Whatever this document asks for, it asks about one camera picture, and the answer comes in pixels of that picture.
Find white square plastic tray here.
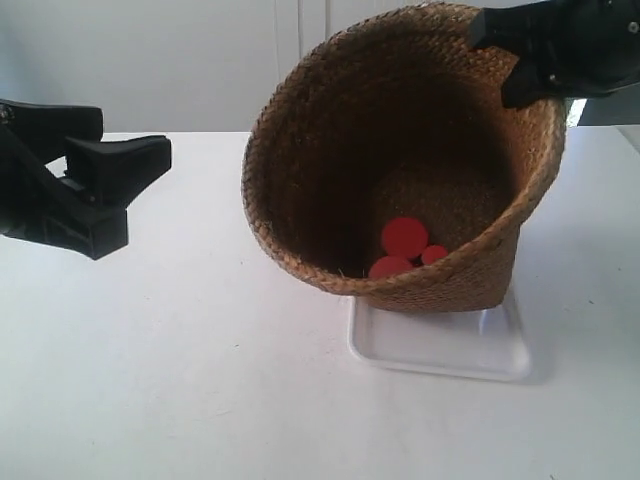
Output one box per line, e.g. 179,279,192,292
348,289,532,382

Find red round objects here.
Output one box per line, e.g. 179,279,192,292
381,217,429,260

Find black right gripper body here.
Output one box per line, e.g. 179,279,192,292
521,1,639,98

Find dark red plastic piece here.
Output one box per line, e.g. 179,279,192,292
420,244,448,265

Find brown woven wicker basket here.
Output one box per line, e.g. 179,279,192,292
241,2,566,312

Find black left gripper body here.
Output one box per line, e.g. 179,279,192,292
1,124,129,260

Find red sausage pieces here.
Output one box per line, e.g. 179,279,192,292
368,255,414,279

